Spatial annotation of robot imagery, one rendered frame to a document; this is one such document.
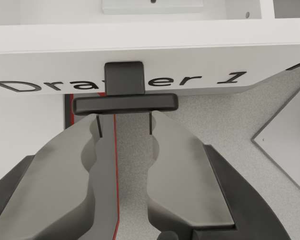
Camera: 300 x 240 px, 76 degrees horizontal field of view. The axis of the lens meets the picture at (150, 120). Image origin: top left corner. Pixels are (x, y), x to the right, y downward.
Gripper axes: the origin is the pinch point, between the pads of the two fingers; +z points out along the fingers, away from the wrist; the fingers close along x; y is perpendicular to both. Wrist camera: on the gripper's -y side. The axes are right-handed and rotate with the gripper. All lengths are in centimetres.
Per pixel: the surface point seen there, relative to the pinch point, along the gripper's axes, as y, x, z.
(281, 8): -5.5, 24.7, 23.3
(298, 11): -4.9, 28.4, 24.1
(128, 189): 77, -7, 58
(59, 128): 8.7, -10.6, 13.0
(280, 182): 78, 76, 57
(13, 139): 9.7, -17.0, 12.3
